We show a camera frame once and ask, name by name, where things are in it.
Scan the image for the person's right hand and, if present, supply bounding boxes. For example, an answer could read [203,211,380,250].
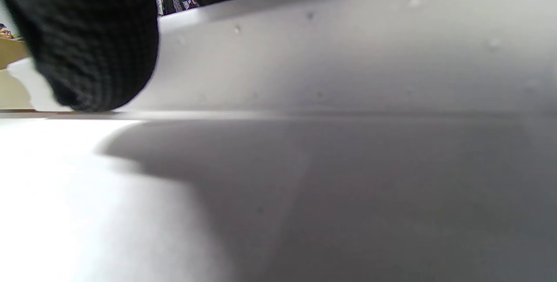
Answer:
[0,0,362,113]

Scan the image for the tan snap-button pencil case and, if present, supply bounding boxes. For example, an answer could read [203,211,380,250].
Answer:
[0,0,557,120]

